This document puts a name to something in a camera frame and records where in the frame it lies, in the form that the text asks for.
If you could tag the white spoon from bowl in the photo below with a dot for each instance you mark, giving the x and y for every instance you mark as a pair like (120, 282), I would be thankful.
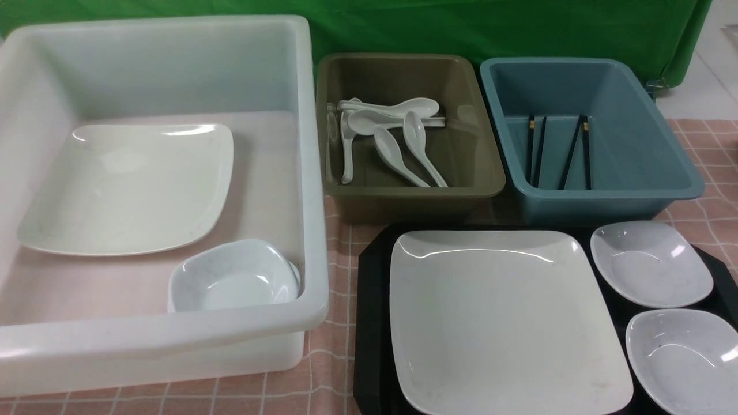
(391, 154)

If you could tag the white square plate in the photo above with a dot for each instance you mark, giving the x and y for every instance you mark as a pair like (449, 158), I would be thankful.
(502, 322)
(123, 190)

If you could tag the black chopstick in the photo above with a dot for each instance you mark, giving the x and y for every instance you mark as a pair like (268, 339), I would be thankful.
(586, 151)
(539, 159)
(529, 148)
(570, 154)

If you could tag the white bowl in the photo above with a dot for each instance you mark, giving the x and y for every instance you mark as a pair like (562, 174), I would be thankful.
(685, 360)
(650, 264)
(243, 273)

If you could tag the white square plate in tub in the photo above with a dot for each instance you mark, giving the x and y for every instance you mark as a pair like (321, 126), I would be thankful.
(123, 190)

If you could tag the olive brown plastic bin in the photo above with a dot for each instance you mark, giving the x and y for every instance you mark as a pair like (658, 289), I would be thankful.
(459, 139)

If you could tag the white spoon left vertical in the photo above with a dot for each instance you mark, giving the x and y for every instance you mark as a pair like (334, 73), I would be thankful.
(347, 137)

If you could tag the black serving tray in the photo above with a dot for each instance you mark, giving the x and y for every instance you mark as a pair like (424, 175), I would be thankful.
(375, 382)

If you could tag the white spoon right diagonal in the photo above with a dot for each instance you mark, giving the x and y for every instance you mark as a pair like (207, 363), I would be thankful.
(415, 138)

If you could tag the white spoon top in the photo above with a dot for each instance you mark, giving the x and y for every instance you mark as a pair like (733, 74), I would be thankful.
(423, 106)

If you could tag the white bowl in tub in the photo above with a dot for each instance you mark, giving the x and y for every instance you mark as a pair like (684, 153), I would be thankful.
(243, 273)

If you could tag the pink checkered tablecloth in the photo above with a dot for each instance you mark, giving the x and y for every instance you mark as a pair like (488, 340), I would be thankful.
(322, 382)

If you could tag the blue plastic bin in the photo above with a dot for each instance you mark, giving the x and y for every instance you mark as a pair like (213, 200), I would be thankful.
(638, 165)

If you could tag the large white plastic tub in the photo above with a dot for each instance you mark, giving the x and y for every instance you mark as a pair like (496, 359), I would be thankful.
(73, 323)

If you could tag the green backdrop cloth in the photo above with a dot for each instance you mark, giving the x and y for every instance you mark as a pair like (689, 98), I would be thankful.
(655, 39)

